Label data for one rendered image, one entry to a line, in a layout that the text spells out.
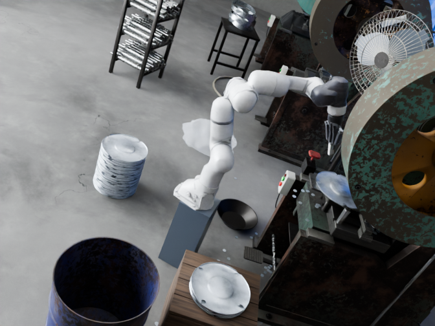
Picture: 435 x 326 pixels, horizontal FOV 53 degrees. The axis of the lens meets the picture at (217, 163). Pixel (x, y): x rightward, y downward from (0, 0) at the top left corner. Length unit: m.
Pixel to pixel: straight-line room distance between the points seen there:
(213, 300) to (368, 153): 0.93
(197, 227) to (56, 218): 0.84
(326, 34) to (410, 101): 1.81
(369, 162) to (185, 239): 1.14
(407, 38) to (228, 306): 1.83
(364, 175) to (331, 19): 1.80
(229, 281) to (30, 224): 1.17
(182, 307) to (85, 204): 1.09
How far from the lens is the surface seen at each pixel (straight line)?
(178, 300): 2.01
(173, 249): 2.51
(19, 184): 2.89
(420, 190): 1.95
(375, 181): 1.78
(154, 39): 4.07
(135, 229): 2.72
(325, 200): 2.37
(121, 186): 2.82
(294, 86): 2.16
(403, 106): 1.64
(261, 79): 1.96
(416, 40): 2.86
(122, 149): 2.79
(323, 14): 3.33
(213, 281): 2.09
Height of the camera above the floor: 1.91
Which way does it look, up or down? 33 degrees down
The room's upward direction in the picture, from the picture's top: 23 degrees clockwise
